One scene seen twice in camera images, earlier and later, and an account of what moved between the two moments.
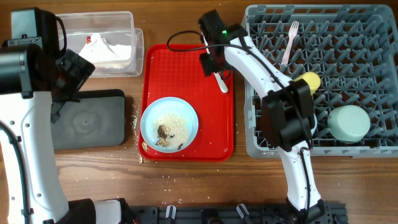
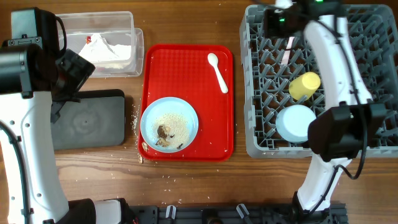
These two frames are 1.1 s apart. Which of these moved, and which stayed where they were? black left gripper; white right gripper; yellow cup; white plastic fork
Moved: white right gripper
Stayed: white plastic fork; black left gripper; yellow cup
